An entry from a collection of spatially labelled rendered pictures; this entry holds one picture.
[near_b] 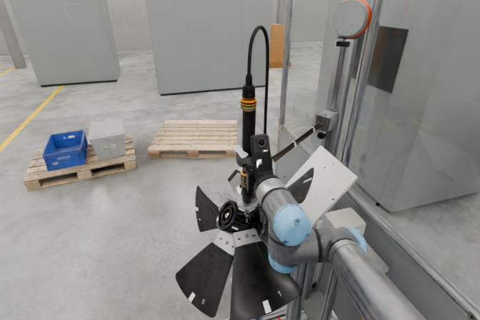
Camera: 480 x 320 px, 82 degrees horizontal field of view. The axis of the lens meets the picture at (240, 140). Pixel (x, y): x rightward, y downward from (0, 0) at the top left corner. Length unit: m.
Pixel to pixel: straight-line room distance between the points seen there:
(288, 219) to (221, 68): 5.95
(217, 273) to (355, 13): 1.17
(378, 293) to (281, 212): 0.21
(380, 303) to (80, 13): 7.71
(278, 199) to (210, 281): 0.63
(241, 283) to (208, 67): 5.70
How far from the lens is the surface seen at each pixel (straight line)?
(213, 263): 1.16
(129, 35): 12.89
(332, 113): 1.38
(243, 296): 0.96
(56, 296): 2.70
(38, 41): 8.14
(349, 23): 1.33
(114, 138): 3.68
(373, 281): 0.55
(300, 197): 0.88
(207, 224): 1.35
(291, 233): 0.59
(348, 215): 1.56
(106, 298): 2.52
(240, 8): 6.39
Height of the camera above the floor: 1.96
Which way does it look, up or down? 27 degrees down
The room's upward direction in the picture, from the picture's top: straight up
